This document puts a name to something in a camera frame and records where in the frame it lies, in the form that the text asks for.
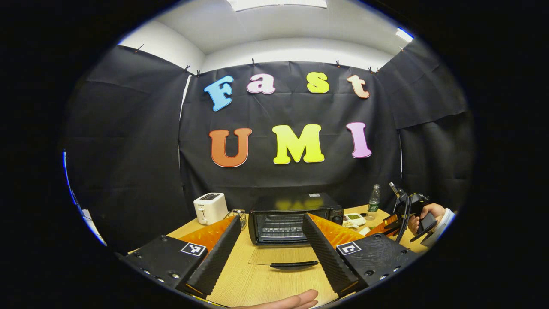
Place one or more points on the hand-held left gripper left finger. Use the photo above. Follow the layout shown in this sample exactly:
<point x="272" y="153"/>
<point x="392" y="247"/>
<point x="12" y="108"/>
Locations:
<point x="221" y="257"/>

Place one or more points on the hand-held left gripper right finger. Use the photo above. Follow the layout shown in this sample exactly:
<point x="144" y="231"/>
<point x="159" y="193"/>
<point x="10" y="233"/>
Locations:
<point x="324" y="257"/>

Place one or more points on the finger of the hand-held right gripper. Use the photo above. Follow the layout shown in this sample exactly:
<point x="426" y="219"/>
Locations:
<point x="388" y="223"/>

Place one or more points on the black electric oven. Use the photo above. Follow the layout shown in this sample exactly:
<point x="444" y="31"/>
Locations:
<point x="279" y="204"/>

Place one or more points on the small white dish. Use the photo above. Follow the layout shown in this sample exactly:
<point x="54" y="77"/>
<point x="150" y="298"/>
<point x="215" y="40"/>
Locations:
<point x="364" y="231"/>

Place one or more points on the clear plastic water bottle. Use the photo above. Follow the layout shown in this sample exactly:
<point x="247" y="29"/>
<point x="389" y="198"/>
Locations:
<point x="374" y="201"/>

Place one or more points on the white divided dish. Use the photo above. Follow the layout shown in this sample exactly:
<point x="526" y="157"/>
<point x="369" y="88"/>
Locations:
<point x="355" y="219"/>

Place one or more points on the white toaster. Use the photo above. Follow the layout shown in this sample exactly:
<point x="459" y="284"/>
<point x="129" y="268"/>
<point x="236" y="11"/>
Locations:
<point x="209" y="209"/>

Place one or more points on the black backdrop cloth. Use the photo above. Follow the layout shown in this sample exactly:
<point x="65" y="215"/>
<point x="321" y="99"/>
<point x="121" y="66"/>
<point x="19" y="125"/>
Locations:
<point x="279" y="107"/>

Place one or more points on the small ceiling light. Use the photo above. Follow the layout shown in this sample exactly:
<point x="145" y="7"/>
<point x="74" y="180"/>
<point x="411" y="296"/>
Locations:
<point x="404" y="35"/>

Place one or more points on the large ceiling light panel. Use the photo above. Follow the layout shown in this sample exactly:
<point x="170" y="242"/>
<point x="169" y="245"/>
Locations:
<point x="276" y="3"/>

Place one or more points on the glass holder with metal frame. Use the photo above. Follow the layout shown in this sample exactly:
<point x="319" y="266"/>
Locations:
<point x="241" y="216"/>

